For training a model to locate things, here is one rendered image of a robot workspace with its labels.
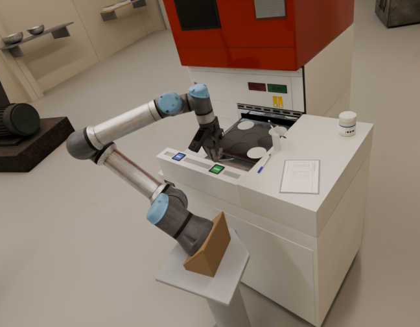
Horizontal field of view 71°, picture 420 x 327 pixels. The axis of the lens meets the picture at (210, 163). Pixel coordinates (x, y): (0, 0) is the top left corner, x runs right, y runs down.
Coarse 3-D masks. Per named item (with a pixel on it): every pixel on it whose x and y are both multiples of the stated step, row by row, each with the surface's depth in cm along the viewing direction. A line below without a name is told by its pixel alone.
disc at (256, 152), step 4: (256, 148) 155; (260, 148) 154; (248, 152) 153; (252, 152) 152; (256, 152) 151; (260, 152) 151; (264, 152) 150; (248, 156) 150; (252, 156) 150; (256, 156) 149; (260, 156) 148
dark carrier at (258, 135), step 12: (240, 120) 182; (252, 120) 179; (228, 132) 174; (240, 132) 171; (252, 132) 168; (264, 132) 165; (228, 144) 164; (240, 144) 161; (252, 144) 158; (264, 144) 156; (240, 156) 152
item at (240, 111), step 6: (240, 108) 186; (240, 114) 188; (252, 114) 181; (258, 114) 178; (264, 114) 175; (270, 114) 172; (276, 114) 170; (282, 114) 168; (258, 120) 183; (288, 120) 166; (294, 120) 163; (288, 126) 170
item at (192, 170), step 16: (160, 160) 159; (176, 160) 152; (192, 160) 149; (208, 160) 145; (176, 176) 158; (192, 176) 146; (208, 176) 137; (224, 176) 132; (240, 176) 129; (208, 192) 146; (224, 192) 136
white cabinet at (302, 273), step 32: (192, 192) 156; (352, 192) 137; (256, 224) 134; (352, 224) 154; (256, 256) 152; (288, 256) 132; (320, 256) 122; (352, 256) 175; (256, 288) 176; (288, 288) 149; (320, 288) 135; (320, 320) 151
